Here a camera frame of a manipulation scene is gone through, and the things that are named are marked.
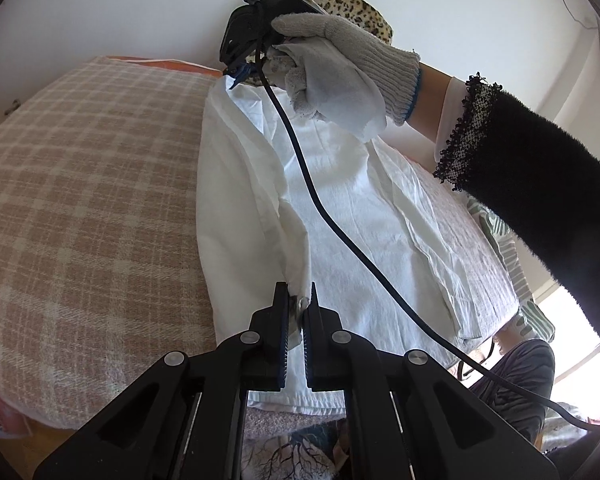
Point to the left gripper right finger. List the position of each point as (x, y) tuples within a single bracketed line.
[(408, 417)]

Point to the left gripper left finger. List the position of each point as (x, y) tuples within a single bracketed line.
[(184, 417)]

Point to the white long-sleeve shirt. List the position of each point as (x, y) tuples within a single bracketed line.
[(283, 198)]

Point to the right hand grey glove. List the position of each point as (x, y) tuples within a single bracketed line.
[(335, 71)]

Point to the green striped white blanket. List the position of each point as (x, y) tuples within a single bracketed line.
[(529, 322)]

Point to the pink plaid bed blanket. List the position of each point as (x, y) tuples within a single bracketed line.
[(100, 272)]

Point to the person's striped trouser leg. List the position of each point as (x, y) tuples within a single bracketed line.
[(529, 365)]

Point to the metal door stopper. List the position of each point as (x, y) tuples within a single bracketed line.
[(15, 105)]

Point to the leopard print cushion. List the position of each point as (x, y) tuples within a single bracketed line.
[(362, 14)]

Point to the right forearm black sleeve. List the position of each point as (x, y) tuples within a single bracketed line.
[(536, 177)]

